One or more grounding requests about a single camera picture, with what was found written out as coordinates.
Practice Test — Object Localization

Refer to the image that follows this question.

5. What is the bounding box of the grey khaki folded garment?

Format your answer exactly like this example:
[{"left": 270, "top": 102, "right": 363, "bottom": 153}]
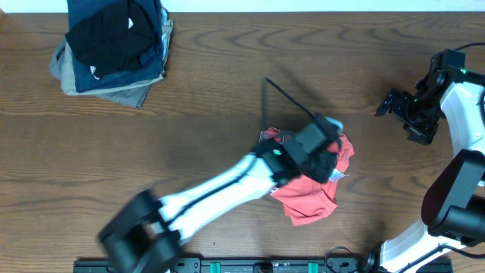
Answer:
[{"left": 50, "top": 8, "right": 174, "bottom": 108}]

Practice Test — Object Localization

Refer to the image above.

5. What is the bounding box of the black folded garment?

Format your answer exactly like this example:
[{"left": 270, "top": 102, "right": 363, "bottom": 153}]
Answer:
[{"left": 65, "top": 0, "right": 155, "bottom": 78}]

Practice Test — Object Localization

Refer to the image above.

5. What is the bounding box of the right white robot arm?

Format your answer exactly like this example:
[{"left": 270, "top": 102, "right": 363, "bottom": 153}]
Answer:
[{"left": 364, "top": 67, "right": 484, "bottom": 272}]

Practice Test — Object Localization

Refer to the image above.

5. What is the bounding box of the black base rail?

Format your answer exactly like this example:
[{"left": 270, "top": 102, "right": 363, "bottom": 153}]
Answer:
[{"left": 73, "top": 257, "right": 454, "bottom": 273}]

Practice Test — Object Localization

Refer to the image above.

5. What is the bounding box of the navy blue folded garment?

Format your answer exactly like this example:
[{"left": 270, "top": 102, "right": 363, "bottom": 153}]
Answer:
[{"left": 67, "top": 0, "right": 162, "bottom": 93}]

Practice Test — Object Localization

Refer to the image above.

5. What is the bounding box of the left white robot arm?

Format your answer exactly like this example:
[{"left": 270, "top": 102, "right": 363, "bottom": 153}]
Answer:
[{"left": 98, "top": 140, "right": 342, "bottom": 272}]

